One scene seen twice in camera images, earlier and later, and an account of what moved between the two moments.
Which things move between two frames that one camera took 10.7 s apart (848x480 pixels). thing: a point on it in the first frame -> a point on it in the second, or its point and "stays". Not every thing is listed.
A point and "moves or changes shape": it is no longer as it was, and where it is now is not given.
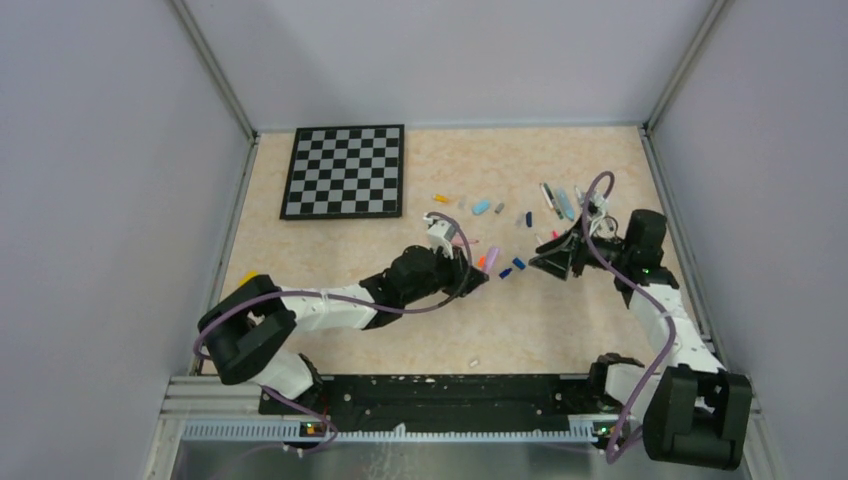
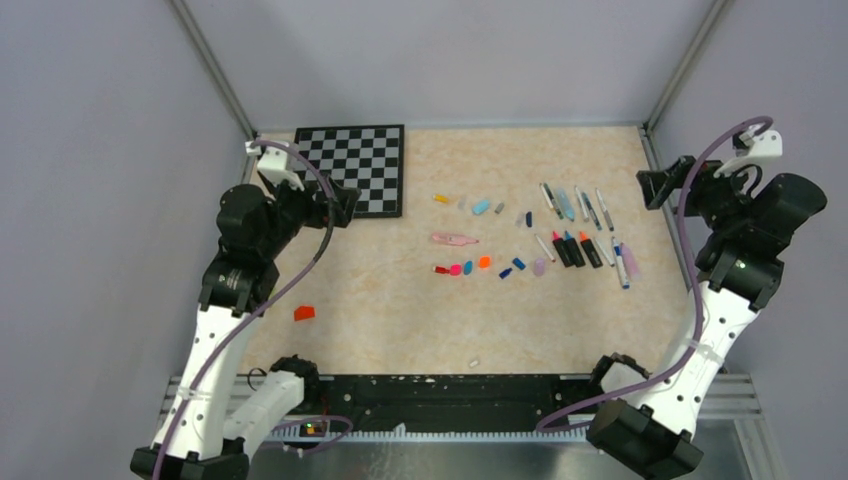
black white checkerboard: [346, 172] stays
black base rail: [419, 402] stays
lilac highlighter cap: [491, 258] moves or changes shape
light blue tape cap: [481, 207] stays
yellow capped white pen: [547, 197] stays
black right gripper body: [580, 253] -> [677, 179]
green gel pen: [552, 196] stays
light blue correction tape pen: [567, 205] stays
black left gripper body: [447, 274] -> [329, 212]
